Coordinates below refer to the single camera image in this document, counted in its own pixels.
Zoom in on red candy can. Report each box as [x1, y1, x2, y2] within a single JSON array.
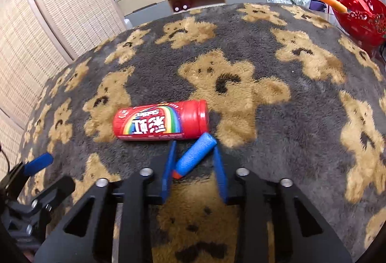
[[112, 100, 209, 141]]

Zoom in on teddy bear pattern blanket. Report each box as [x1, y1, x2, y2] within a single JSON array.
[[21, 4, 385, 259]]

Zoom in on woven folding screen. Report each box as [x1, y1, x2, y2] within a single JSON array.
[[1, 0, 126, 174]]

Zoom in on red lace basket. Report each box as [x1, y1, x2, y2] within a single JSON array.
[[333, 0, 385, 47]]

